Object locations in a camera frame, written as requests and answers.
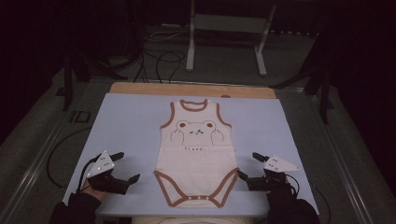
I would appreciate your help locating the black floor bracket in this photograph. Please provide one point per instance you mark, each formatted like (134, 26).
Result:
(73, 116)

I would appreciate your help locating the white metal stand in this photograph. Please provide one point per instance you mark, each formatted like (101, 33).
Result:
(230, 23)

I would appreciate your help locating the person's left hand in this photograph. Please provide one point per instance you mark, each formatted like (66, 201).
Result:
(93, 193)

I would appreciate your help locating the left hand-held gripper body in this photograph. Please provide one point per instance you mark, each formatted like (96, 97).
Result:
(101, 166)

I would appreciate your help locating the light blue table mat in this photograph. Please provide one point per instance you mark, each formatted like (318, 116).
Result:
(130, 130)

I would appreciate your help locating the black metal stand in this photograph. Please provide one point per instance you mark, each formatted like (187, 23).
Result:
(325, 93)
(67, 84)

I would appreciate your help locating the metal floor rail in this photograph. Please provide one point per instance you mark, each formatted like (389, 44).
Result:
(40, 158)
(341, 166)

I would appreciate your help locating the cream baby bodysuit brown trim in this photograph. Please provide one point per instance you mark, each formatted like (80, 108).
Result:
(196, 161)

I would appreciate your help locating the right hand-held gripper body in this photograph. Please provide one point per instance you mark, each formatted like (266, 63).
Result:
(275, 166)

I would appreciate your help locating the wooden table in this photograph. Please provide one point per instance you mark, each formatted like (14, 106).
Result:
(186, 89)

